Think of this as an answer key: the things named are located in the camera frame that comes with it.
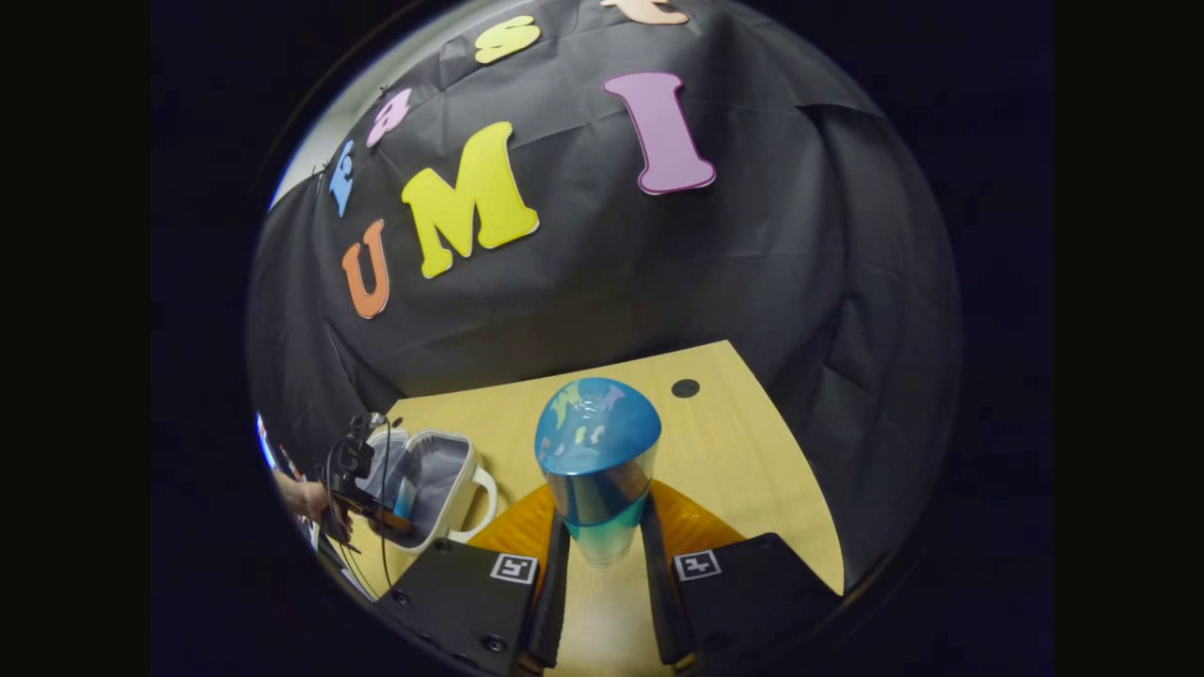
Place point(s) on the round black table grommet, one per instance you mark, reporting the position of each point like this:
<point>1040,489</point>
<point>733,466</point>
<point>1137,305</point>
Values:
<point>685,387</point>

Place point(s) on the computer monitor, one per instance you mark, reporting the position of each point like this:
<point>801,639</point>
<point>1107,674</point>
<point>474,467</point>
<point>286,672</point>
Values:
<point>266,442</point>

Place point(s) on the white suitcase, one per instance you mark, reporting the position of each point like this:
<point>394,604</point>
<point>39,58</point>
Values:
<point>442,470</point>

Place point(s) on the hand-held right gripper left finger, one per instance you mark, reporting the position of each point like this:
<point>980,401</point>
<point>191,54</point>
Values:
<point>550,602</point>

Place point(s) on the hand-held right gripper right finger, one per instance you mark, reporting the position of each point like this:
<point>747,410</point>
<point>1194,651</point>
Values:
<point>658,602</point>

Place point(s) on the black backdrop cloth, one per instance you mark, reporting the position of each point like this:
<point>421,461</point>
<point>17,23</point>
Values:
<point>658,282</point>

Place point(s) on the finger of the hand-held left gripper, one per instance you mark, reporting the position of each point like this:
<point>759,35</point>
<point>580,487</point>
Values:
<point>386,517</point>

